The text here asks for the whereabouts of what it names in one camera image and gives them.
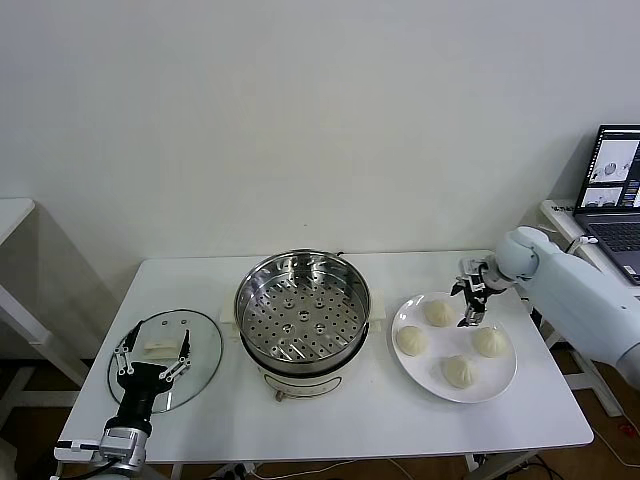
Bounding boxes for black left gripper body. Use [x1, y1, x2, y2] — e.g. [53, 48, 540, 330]
[116, 361, 175, 427]

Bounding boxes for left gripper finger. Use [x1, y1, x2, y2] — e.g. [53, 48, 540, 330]
[112, 319, 146, 376]
[158, 328, 194, 381]

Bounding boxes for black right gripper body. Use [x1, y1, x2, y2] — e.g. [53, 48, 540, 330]
[464, 272, 495, 307]

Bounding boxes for round glass pot lid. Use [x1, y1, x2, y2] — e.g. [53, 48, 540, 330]
[107, 308, 224, 415]

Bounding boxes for white steamed baozi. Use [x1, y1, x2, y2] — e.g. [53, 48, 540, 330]
[395, 325, 429, 358]
[442, 354, 481, 389]
[472, 325, 511, 359]
[423, 299, 457, 329]

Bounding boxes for stainless steel steamer basket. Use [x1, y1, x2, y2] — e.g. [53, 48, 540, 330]
[219, 249, 387, 374]

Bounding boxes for white round plate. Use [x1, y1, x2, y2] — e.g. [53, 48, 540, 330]
[390, 292, 519, 405]

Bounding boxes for white laptop side table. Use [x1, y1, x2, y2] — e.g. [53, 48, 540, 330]
[538, 198, 640, 419]

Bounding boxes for white power strip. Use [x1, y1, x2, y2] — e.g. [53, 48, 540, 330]
[219, 462, 257, 480]

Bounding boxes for grey open laptop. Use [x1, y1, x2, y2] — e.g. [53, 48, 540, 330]
[573, 123, 640, 286]

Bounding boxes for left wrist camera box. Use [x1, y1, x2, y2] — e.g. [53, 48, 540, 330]
[53, 438, 102, 459]

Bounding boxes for black cable with white plug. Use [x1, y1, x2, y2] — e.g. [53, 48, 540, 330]
[563, 233, 600, 254]

